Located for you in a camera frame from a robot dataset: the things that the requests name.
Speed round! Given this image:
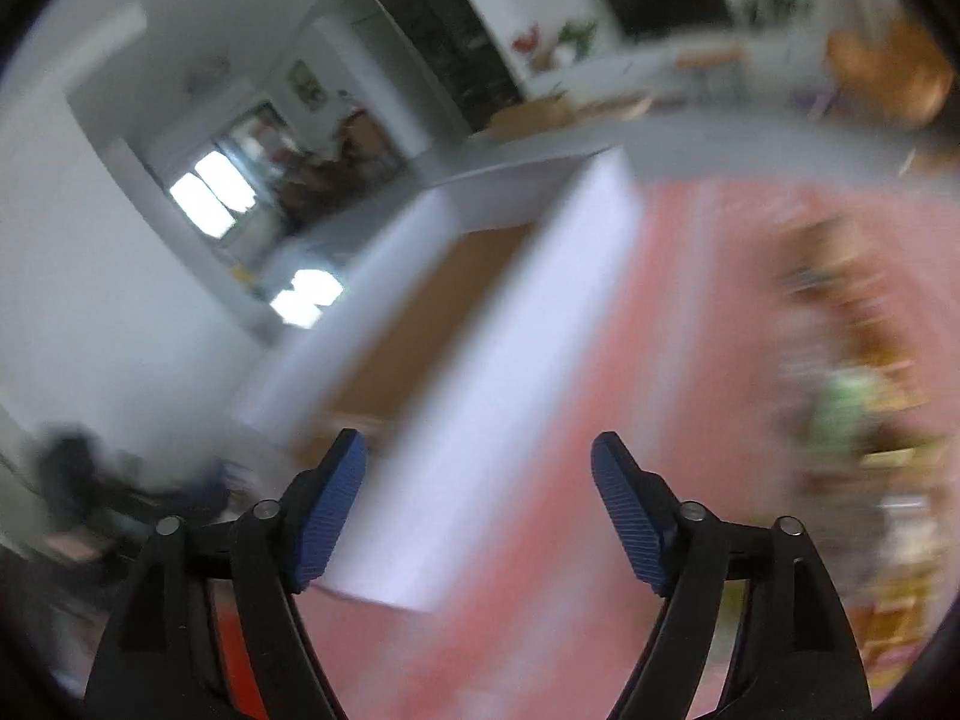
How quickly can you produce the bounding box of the framed wall picture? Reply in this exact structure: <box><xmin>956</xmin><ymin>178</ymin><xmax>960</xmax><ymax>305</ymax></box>
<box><xmin>289</xmin><ymin>60</ymin><xmax>327</xmax><ymax>110</ymax></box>

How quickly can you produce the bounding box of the white cardboard box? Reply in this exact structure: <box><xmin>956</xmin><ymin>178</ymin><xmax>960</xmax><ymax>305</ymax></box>
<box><xmin>232</xmin><ymin>146</ymin><xmax>642</xmax><ymax>612</ymax></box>

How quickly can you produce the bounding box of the brown cardboard box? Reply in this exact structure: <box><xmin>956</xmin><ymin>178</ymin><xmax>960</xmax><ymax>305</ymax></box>
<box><xmin>487</xmin><ymin>90</ymin><xmax>653</xmax><ymax>140</ymax></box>

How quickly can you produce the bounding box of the white television cabinet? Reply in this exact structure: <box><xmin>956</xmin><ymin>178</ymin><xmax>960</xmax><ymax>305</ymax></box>
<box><xmin>525</xmin><ymin>37</ymin><xmax>826</xmax><ymax>102</ymax></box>

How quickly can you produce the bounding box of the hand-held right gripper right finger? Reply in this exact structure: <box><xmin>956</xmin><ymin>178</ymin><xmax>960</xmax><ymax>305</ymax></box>
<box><xmin>591</xmin><ymin>431</ymin><xmax>875</xmax><ymax>720</ymax></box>

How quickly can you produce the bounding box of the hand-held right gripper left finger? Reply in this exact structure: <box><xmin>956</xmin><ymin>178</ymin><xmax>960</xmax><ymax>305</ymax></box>
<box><xmin>84</xmin><ymin>427</ymin><xmax>368</xmax><ymax>720</ymax></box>

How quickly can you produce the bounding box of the pile of snack packets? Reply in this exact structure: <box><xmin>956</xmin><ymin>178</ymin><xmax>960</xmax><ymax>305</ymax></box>
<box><xmin>772</xmin><ymin>217</ymin><xmax>953</xmax><ymax>661</ymax></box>

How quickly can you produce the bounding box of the wooden bench with metal legs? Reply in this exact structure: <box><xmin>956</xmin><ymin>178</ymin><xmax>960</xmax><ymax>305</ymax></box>
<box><xmin>679</xmin><ymin>49</ymin><xmax>747</xmax><ymax>98</ymax></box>

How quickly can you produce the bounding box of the large green potted plant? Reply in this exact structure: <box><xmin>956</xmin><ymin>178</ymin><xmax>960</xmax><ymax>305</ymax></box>
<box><xmin>739</xmin><ymin>0</ymin><xmax>815</xmax><ymax>27</ymax></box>

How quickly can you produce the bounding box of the dark tall shelf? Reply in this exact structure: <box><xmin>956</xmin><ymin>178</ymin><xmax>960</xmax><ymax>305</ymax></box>
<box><xmin>352</xmin><ymin>0</ymin><xmax>526</xmax><ymax>132</ymax></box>

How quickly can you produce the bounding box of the red white striped tablecloth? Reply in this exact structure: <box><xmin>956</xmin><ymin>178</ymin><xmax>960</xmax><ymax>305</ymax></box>
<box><xmin>210</xmin><ymin>180</ymin><xmax>960</xmax><ymax>720</ymax></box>

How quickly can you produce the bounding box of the orange lounge chair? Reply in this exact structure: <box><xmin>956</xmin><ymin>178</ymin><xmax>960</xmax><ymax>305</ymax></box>
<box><xmin>825</xmin><ymin>19</ymin><xmax>957</xmax><ymax>128</ymax></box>

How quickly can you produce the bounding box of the black television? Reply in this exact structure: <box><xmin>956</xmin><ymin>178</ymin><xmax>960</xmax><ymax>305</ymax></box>
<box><xmin>600</xmin><ymin>0</ymin><xmax>736</xmax><ymax>42</ymax></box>

